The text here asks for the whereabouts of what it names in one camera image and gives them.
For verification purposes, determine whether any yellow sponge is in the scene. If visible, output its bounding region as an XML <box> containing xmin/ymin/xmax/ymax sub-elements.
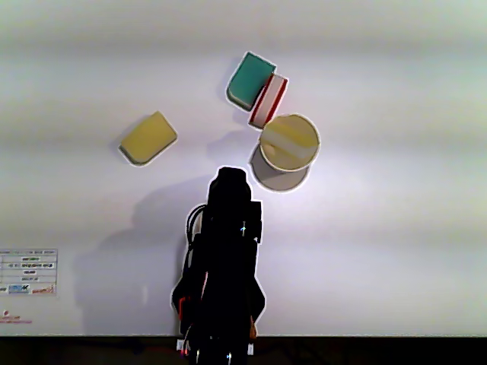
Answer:
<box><xmin>118</xmin><ymin>109</ymin><xmax>179</xmax><ymax>167</ymax></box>
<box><xmin>261</xmin><ymin>118</ymin><xmax>320</xmax><ymax>161</ymax></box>

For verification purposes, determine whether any white paper cup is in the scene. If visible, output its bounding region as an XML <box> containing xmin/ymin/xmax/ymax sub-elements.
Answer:
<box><xmin>248</xmin><ymin>113</ymin><xmax>322</xmax><ymax>194</ymax></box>

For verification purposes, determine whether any red sponge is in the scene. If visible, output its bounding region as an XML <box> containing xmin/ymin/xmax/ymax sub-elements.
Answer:
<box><xmin>247</xmin><ymin>72</ymin><xmax>290</xmax><ymax>131</ymax></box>

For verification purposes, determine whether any green sponge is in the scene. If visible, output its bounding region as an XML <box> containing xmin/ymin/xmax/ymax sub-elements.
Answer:
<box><xmin>225</xmin><ymin>51</ymin><xmax>278</xmax><ymax>113</ymax></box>

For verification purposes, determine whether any printed label sticker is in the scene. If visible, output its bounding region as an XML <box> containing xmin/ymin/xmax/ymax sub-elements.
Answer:
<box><xmin>0</xmin><ymin>248</ymin><xmax>59</xmax><ymax>296</ymax></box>

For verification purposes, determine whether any small red sticker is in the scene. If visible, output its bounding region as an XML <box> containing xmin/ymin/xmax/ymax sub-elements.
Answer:
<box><xmin>0</xmin><ymin>309</ymin><xmax>34</xmax><ymax>325</ymax></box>

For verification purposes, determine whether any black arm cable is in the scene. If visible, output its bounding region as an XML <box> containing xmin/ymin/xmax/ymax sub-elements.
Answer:
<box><xmin>185</xmin><ymin>204</ymin><xmax>208</xmax><ymax>250</ymax></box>

